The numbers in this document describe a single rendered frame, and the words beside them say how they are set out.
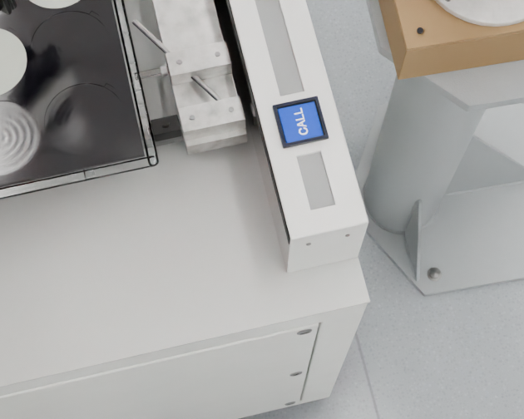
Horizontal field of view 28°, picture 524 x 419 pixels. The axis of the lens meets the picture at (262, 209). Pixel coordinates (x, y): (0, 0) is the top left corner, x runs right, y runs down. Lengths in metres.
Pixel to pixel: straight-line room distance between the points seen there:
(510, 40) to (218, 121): 0.40
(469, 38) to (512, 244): 0.93
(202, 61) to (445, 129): 0.52
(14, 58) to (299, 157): 0.40
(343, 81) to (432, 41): 0.99
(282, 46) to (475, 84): 0.30
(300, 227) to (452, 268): 1.04
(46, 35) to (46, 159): 0.17
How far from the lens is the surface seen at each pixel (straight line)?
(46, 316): 1.35
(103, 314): 1.33
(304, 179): 1.23
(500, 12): 1.40
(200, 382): 1.58
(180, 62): 1.35
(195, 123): 1.31
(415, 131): 1.76
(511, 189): 2.30
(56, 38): 1.40
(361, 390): 2.14
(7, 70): 1.39
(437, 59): 1.42
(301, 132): 1.24
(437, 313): 2.20
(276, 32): 1.31
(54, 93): 1.36
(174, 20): 1.41
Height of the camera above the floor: 2.10
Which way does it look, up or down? 71 degrees down
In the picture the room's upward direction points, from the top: 1 degrees clockwise
